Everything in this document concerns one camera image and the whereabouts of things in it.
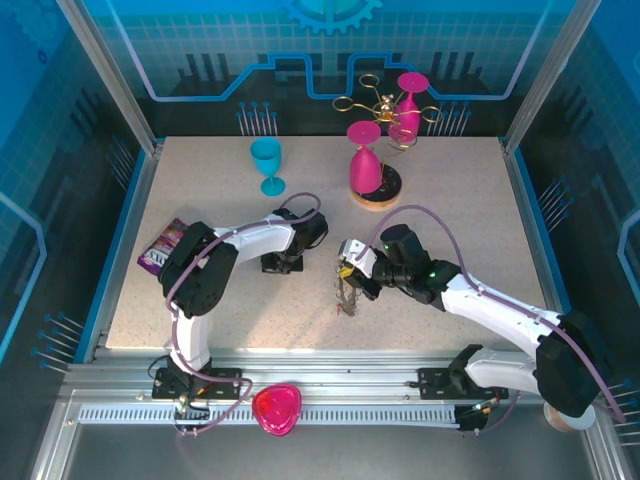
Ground white-lidded copper jar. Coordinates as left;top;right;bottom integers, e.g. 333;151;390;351
543;404;596;431

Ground metal disc keyring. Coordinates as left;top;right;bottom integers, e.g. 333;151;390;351
332;264;366;318

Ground white slotted cable duct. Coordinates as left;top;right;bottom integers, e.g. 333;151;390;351
79;403;461;426

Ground aluminium side rail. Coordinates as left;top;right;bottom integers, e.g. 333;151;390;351
82;142;166;364
499;139;576;326

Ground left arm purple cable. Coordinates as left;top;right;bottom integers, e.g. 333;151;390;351
164;192;321;439

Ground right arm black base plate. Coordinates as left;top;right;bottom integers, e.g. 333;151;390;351
417;367;509;401

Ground pink plastic goblet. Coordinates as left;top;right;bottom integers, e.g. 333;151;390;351
347;121;382;194
394;72;430;144

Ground round black wooden rack base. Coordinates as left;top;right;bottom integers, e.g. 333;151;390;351
349;166;403;212

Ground aluminium corner post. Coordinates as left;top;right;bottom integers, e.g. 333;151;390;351
54;0;166;156
499;0;596;156

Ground pink heart-shaped container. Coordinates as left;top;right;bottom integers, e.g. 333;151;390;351
251;383;303;437

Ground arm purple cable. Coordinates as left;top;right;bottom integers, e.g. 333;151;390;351
355;204;626;437
164;192;321;439

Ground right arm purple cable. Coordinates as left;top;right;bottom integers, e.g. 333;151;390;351
355;204;626;437

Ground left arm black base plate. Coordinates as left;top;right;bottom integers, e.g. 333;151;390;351
152;367;244;401

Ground aluminium front rail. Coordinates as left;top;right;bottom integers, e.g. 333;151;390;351
59;349;601;406

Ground teal plastic goblet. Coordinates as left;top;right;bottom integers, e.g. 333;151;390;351
249;137;287;197

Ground gold wire glass rack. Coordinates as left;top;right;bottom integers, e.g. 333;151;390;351
333;73;445;161

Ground purple candy bag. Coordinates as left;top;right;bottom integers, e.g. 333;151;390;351
138;217;190;279

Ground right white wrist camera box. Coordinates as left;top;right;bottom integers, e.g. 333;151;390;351
337;238;379;279

